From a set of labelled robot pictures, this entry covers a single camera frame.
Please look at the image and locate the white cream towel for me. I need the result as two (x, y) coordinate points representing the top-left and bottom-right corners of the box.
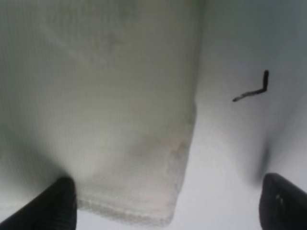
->
(0, 0), (204, 227)

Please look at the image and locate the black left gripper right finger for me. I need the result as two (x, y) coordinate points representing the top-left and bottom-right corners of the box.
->
(259, 173), (307, 230)

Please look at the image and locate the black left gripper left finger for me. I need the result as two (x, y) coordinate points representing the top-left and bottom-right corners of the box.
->
(0, 177), (77, 230)

